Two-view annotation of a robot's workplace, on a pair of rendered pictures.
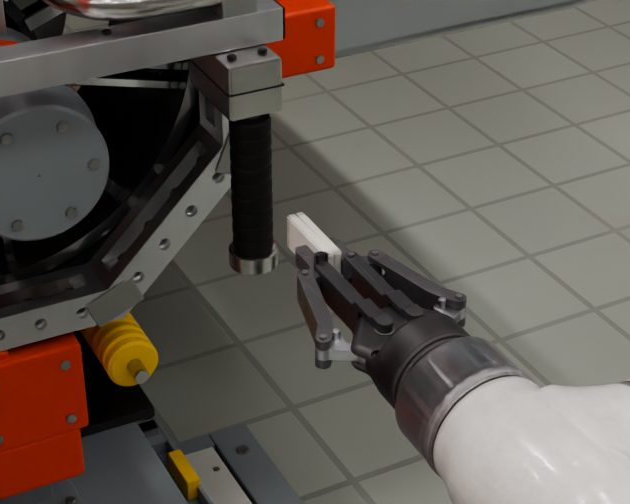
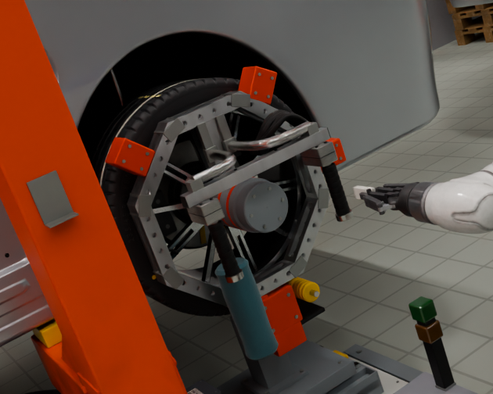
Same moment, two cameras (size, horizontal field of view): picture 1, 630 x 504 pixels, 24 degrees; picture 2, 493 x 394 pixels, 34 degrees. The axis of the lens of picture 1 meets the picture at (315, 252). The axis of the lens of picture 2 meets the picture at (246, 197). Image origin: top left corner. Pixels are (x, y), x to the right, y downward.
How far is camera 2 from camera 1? 0.85 m
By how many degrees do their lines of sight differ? 16
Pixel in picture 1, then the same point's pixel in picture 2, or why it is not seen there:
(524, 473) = (453, 196)
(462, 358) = (423, 184)
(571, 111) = not seen: hidden behind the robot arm
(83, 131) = (276, 188)
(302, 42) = not seen: hidden behind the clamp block
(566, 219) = (458, 241)
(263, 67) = (327, 145)
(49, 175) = (270, 206)
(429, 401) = (419, 199)
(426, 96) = (379, 222)
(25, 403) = (278, 313)
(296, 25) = not seen: hidden behind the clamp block
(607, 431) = (473, 179)
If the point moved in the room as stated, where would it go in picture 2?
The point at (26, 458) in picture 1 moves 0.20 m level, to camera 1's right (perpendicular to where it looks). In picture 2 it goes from (285, 336) to (353, 313)
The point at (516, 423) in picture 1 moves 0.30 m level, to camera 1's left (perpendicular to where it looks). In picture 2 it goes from (445, 188) to (304, 235)
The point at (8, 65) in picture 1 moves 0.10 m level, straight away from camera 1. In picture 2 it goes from (250, 166) to (239, 159)
